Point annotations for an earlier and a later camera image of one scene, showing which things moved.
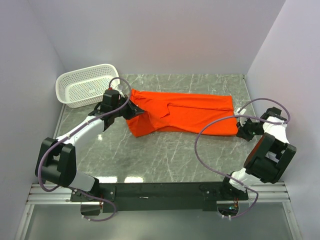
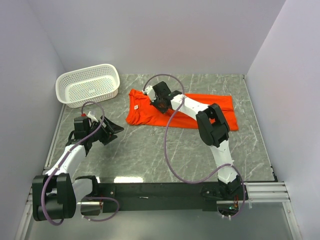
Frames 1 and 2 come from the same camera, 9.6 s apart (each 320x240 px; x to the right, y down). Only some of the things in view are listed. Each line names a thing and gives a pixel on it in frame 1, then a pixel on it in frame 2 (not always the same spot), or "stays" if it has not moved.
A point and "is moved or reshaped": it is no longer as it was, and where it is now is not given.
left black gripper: x=134 y=110 -> x=107 y=137
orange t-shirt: x=157 y=111 is moved or reshaped
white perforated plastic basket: x=86 y=87 stays
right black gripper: x=242 y=132 -> x=154 y=103
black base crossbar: x=157 y=197 stays
